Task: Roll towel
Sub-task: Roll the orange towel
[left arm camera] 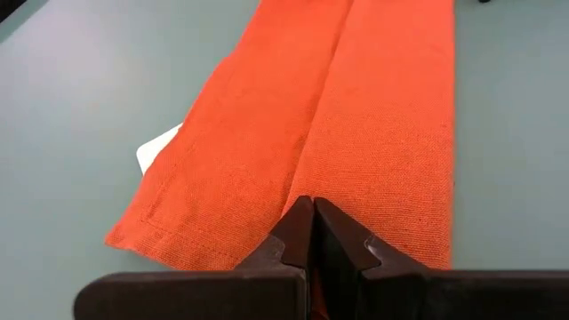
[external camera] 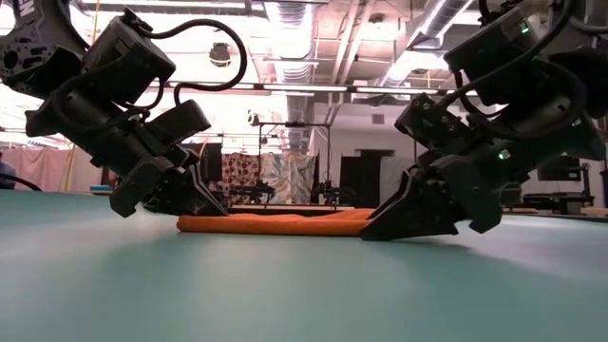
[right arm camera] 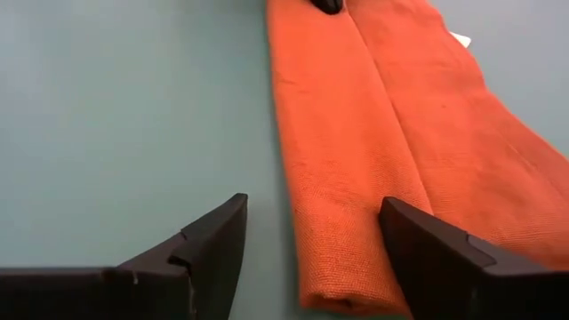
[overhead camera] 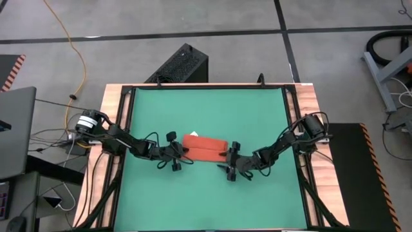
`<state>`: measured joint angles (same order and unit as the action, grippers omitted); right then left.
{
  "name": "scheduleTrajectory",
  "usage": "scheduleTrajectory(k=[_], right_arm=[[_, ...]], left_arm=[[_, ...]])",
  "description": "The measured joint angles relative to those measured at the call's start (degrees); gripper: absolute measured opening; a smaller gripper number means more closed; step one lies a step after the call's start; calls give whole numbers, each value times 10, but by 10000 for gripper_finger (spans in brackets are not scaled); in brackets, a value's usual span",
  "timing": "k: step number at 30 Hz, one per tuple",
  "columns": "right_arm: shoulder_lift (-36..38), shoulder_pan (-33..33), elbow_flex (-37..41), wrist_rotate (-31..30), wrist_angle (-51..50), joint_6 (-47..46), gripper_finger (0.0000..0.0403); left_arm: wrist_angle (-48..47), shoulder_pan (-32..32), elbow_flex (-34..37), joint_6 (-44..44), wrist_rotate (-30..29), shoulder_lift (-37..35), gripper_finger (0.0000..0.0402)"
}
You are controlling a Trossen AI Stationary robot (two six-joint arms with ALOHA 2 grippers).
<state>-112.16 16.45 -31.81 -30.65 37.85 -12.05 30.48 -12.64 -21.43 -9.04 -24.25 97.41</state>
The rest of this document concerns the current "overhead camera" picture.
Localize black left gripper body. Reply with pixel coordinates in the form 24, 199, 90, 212
146, 142, 189, 162

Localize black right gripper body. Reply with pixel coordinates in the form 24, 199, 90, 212
226, 151, 259, 174

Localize orange towel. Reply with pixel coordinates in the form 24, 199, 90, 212
182, 130, 230, 163

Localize green table mat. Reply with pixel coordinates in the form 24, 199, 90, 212
114, 86, 308, 231

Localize black computer tower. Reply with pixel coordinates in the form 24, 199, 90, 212
144, 43, 209, 84

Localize black floor mat orange stripes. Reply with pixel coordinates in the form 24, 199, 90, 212
326, 122, 402, 232
0, 53, 26, 93

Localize dark smartphone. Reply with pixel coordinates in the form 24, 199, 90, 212
43, 194, 64, 209

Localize grey laptop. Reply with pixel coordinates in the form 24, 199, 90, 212
0, 86, 37, 180

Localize grey metal stand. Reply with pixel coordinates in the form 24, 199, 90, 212
362, 44, 412, 113

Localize black computer mouse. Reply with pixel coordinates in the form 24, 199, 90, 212
5, 215, 27, 232

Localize black keyboard with lit keys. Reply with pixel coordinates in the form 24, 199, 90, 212
0, 181, 11, 221

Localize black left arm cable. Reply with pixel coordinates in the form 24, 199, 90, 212
143, 131, 194, 170

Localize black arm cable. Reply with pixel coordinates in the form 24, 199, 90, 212
241, 166, 271, 181
143, 131, 194, 170

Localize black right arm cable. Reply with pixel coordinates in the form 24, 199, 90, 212
241, 166, 271, 181

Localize black table frame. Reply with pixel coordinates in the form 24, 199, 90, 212
74, 82, 350, 232

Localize yellow floor cable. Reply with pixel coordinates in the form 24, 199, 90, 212
42, 0, 96, 149

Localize black hose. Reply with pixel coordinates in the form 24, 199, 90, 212
366, 30, 412, 67

